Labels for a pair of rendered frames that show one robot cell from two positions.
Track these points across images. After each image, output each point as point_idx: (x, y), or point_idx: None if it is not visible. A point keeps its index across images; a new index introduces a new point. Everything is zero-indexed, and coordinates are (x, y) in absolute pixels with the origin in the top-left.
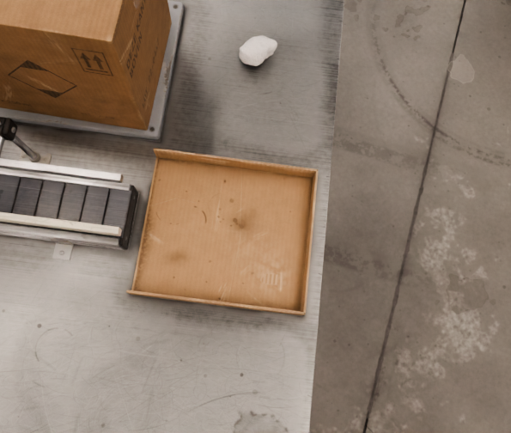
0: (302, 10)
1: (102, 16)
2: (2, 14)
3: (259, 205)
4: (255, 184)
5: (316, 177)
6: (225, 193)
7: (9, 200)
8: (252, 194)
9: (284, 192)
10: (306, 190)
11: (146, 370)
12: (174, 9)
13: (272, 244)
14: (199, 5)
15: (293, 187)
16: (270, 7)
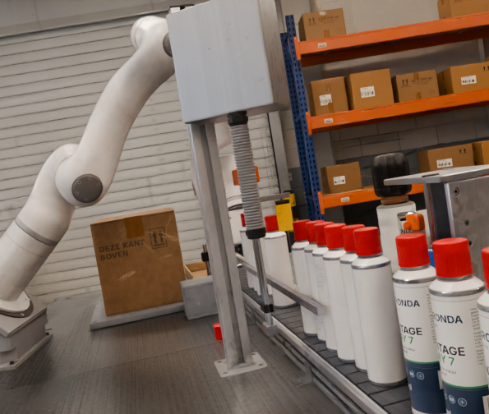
0: (93, 294)
1: (159, 209)
2: (167, 209)
3: (205, 273)
4: (196, 275)
5: (187, 264)
6: (204, 276)
7: (240, 273)
8: (200, 274)
9: (196, 273)
10: (192, 272)
11: (292, 264)
12: (103, 299)
13: None
14: (95, 304)
15: (193, 273)
16: (92, 297)
